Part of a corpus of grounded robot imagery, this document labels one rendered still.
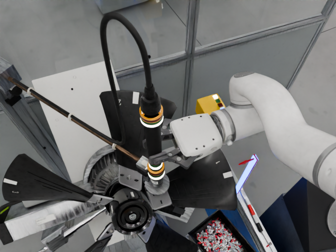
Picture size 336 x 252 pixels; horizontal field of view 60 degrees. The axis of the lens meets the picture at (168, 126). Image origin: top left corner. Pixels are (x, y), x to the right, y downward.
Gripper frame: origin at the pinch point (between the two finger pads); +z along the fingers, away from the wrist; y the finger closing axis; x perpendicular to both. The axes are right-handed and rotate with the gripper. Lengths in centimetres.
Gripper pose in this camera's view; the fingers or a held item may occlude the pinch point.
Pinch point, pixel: (154, 150)
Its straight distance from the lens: 66.8
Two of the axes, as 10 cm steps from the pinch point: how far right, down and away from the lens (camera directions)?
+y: -3.6, -7.9, 5.0
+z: -9.3, 3.0, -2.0
